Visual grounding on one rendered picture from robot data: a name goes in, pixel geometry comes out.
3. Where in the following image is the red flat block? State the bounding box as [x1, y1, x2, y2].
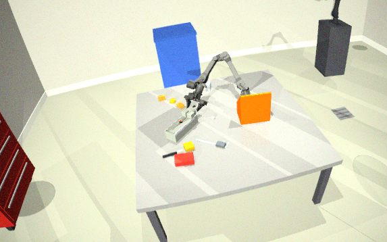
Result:
[174, 152, 195, 166]

